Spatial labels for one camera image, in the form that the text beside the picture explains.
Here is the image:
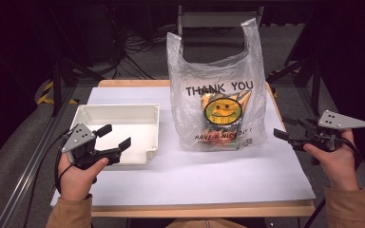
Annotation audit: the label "white table sheet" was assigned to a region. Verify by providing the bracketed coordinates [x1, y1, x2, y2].
[50, 85, 317, 207]

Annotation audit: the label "person's tan clothing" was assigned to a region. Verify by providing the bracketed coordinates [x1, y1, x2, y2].
[165, 218, 249, 228]

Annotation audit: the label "yellow black hazard tape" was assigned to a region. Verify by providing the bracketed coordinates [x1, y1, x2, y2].
[36, 80, 80, 105]

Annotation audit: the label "hand-held gripper cable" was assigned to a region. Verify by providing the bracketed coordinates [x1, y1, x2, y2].
[338, 135, 364, 170]
[53, 128, 74, 195]

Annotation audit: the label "clear plastic bag smiley print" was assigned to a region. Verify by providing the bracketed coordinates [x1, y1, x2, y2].
[165, 17, 268, 152]

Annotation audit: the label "black metal stand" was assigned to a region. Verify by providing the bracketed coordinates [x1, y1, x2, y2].
[48, 6, 106, 118]
[265, 6, 324, 119]

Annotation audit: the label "person's right hand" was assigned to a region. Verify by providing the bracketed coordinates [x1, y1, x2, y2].
[302, 128, 360, 192]

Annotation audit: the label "person's left hand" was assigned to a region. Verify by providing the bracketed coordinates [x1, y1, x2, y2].
[57, 153, 110, 201]

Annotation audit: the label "left hand-held gripper cable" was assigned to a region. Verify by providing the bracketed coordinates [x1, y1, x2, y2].
[53, 128, 74, 195]

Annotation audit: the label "black floor cables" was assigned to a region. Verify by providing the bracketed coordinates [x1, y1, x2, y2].
[106, 6, 180, 81]

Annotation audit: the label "grey metal frame stand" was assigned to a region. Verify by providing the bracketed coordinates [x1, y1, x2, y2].
[176, 4, 266, 55]

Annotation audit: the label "colourful snack packet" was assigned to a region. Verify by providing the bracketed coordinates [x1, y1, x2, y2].
[200, 90, 253, 150]

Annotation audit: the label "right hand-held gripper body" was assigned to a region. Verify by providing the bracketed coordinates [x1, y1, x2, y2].
[289, 109, 365, 153]

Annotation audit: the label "aluminium rail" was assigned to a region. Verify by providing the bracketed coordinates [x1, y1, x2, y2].
[0, 85, 78, 228]

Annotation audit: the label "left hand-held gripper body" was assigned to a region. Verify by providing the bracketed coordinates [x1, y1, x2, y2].
[60, 123, 122, 170]

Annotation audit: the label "white plastic tray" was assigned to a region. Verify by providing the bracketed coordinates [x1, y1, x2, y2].
[70, 104, 161, 166]

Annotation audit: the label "right hand-held gripper cable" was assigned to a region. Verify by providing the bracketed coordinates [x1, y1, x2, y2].
[338, 135, 364, 170]

